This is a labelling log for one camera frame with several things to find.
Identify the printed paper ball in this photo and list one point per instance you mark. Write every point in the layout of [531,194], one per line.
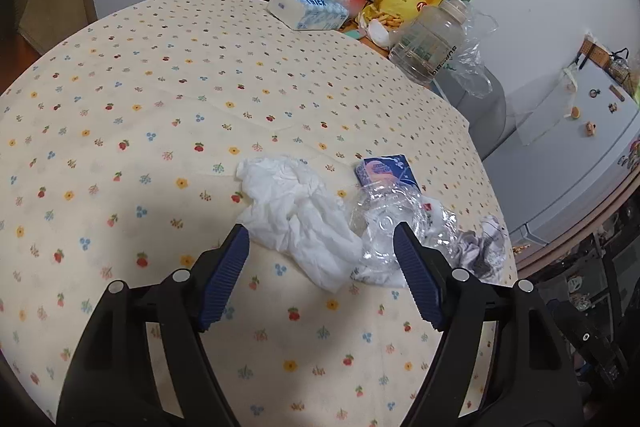
[482,253]

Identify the floral cream tablecloth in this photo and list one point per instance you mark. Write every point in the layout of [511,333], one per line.
[118,156]

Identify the white refrigerator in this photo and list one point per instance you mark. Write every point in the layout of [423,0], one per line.
[546,188]

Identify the blue white tissue pack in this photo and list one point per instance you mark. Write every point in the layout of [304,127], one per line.
[309,14]

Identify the clear plastic bag right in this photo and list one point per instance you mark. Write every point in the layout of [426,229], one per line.
[467,66]

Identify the grey upholstered chair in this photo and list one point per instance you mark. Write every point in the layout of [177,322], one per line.
[486,116]

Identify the large clear water jug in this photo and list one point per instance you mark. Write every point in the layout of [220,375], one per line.
[430,41]

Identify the small blue packet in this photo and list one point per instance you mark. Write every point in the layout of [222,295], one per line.
[394,169]

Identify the hanging mesh bag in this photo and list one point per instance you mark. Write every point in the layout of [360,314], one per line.
[556,106]

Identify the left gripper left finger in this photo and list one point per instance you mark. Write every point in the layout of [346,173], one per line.
[111,382]

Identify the white tissue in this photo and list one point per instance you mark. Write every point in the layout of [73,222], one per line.
[292,212]

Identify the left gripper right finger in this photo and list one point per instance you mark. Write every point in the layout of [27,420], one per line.
[530,380]

